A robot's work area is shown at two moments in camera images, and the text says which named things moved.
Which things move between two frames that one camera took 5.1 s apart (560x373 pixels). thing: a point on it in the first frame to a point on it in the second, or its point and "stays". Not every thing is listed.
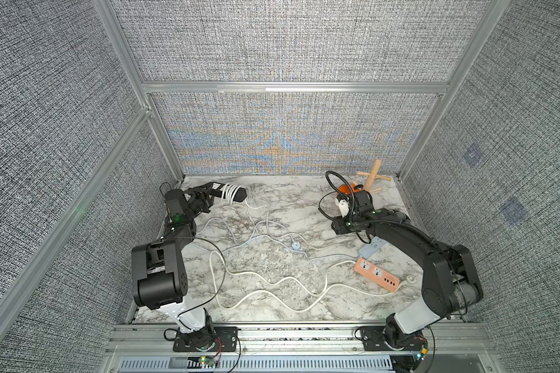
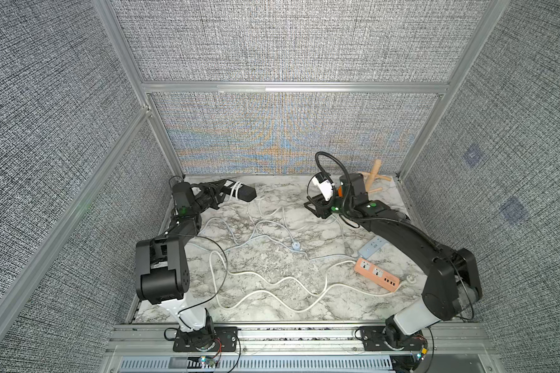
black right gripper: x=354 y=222 to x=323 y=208
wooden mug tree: x=372 y=176 stays
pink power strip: x=376 y=273 stays
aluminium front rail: x=148 y=347 stays
